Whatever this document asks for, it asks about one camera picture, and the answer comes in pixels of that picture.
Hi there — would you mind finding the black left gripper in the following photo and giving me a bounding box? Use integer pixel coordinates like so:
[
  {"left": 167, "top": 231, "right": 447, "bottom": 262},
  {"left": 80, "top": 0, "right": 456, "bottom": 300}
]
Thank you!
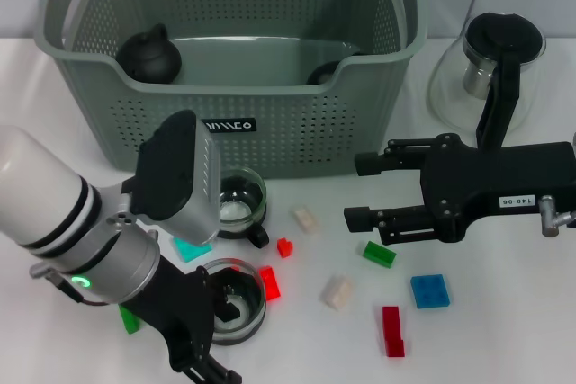
[{"left": 120, "top": 257, "right": 244, "bottom": 384}]

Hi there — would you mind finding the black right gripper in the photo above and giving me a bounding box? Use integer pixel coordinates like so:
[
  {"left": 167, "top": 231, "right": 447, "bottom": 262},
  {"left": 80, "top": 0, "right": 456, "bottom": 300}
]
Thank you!
[{"left": 344, "top": 133, "right": 575, "bottom": 245}]

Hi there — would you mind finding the glass teacup with black handle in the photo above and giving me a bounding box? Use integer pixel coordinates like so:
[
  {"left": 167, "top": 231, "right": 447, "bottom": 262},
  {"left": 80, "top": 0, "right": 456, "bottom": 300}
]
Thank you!
[
  {"left": 197, "top": 257, "right": 267, "bottom": 347},
  {"left": 305, "top": 61, "right": 339, "bottom": 86},
  {"left": 215, "top": 167, "right": 270, "bottom": 249}
]

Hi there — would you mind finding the bright red toy brick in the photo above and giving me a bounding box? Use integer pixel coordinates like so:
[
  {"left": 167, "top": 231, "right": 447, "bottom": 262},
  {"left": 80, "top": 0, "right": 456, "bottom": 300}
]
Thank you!
[{"left": 259, "top": 265, "right": 283, "bottom": 302}]

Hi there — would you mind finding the green stepped toy brick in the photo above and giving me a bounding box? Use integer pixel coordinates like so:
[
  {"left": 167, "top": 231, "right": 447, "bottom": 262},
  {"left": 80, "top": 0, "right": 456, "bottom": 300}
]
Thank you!
[{"left": 119, "top": 305, "right": 141, "bottom": 335}]

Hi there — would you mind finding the teal square toy brick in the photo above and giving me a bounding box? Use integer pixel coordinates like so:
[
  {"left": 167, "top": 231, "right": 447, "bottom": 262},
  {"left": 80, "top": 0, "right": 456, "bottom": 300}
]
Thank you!
[{"left": 173, "top": 236, "right": 212, "bottom": 263}]

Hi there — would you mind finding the grey perforated storage basket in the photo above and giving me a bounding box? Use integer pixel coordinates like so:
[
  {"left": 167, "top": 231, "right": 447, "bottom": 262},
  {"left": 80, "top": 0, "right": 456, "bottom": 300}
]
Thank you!
[{"left": 34, "top": 0, "right": 428, "bottom": 181}]

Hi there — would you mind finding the green rectangular toy brick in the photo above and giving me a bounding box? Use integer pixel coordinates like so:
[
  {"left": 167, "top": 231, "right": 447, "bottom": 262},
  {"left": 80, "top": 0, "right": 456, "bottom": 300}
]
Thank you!
[{"left": 363, "top": 240, "right": 398, "bottom": 270}]

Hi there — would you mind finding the white toy brick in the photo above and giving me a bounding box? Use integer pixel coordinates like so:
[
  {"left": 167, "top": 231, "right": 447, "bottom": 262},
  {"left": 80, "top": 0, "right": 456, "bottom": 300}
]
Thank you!
[
  {"left": 319, "top": 274, "right": 355, "bottom": 310},
  {"left": 292, "top": 207, "right": 321, "bottom": 235}
]

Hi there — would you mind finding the blue square toy brick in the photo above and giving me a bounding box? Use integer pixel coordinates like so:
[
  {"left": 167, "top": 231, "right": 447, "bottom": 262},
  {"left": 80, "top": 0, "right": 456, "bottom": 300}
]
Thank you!
[{"left": 410, "top": 274, "right": 453, "bottom": 310}]

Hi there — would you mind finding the dark red long toy brick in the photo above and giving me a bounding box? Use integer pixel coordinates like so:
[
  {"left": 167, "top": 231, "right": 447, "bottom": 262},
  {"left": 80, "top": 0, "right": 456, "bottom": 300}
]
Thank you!
[{"left": 381, "top": 306, "right": 405, "bottom": 358}]

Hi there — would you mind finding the black round ceramic teapot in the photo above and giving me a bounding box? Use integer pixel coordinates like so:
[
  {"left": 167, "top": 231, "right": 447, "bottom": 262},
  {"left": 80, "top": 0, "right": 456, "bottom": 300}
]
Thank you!
[{"left": 116, "top": 22, "right": 184, "bottom": 85}]

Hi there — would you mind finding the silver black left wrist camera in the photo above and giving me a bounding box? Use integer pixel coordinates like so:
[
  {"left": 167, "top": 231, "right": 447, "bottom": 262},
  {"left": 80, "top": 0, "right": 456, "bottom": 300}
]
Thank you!
[{"left": 130, "top": 109, "right": 222, "bottom": 244}]

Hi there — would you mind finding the left arm cable with connector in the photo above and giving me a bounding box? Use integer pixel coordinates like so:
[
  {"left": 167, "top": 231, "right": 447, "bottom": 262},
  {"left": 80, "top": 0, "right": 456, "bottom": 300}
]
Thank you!
[{"left": 29, "top": 264, "right": 112, "bottom": 309}]

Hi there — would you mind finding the glass teapot with black handle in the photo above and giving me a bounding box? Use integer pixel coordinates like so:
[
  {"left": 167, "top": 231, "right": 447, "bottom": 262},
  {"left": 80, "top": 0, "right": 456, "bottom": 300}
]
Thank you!
[{"left": 427, "top": 12, "right": 548, "bottom": 151}]

